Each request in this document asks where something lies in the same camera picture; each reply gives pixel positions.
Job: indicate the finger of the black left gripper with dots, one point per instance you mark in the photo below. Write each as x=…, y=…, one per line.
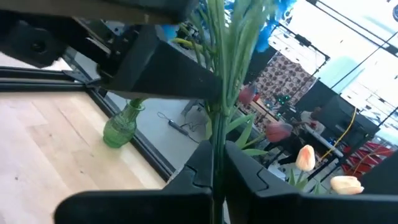
x=161, y=74
x=93, y=7

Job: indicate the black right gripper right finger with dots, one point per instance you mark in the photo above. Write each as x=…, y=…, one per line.
x=295, y=210

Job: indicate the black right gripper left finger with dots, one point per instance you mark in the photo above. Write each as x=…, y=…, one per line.
x=140, y=208

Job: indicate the blue artificial flower bunch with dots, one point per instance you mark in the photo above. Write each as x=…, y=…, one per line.
x=231, y=62
x=136, y=102

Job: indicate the green tulip stem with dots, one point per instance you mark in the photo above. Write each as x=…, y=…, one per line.
x=306, y=158

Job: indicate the dark red artificial tulip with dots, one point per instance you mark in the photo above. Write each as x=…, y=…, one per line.
x=247, y=96
x=278, y=132

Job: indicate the green glass vase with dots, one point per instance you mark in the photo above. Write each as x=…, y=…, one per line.
x=121, y=130

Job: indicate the black power strip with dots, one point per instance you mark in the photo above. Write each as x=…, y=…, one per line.
x=178, y=127

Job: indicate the person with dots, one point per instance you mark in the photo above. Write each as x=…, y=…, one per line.
x=311, y=119

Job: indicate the red equipment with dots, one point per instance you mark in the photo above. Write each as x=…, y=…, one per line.
x=373, y=152

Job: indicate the dark dotted patterned cloth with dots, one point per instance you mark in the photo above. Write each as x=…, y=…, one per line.
x=283, y=81

